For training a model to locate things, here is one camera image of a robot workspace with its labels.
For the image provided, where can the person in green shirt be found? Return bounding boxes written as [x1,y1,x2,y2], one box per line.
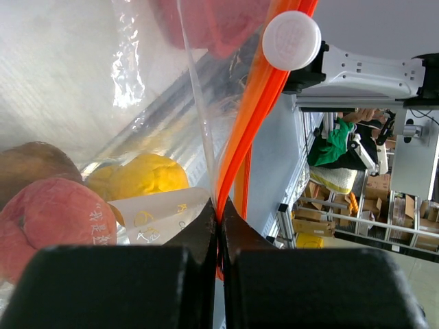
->
[307,108,394,176]

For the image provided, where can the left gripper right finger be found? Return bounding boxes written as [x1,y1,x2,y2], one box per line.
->
[219,199,275,328]

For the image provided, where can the red orange peach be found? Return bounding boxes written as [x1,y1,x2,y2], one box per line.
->
[1,178,117,284]

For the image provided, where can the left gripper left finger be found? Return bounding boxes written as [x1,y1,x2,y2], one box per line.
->
[165,200,217,328]

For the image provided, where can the clear zip top bag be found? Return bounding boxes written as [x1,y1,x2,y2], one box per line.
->
[0,0,322,302]

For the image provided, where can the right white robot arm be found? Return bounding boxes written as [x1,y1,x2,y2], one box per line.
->
[283,41,438,103]

